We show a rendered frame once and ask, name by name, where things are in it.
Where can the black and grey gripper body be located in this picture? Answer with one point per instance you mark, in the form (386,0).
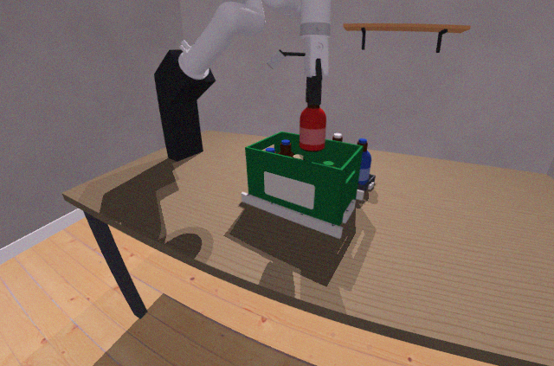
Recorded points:
(316,47)

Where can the green crate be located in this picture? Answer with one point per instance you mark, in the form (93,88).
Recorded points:
(307,186)

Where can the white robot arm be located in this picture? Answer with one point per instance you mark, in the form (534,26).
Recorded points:
(246,17)

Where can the red bottle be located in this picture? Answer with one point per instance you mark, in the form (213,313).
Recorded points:
(312,128)

